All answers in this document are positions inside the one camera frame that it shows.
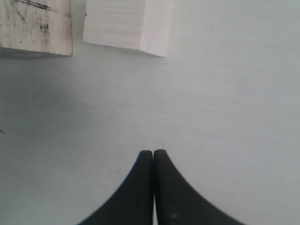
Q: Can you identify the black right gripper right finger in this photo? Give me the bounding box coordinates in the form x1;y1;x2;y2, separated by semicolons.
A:
154;150;242;225

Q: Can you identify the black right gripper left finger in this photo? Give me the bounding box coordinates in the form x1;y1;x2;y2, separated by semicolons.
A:
81;150;154;225

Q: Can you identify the medium wooden cube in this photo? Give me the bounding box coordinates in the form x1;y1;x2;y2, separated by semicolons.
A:
83;0;174;57

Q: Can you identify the large wooden cube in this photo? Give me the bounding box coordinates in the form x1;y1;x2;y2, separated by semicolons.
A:
0;0;73;59

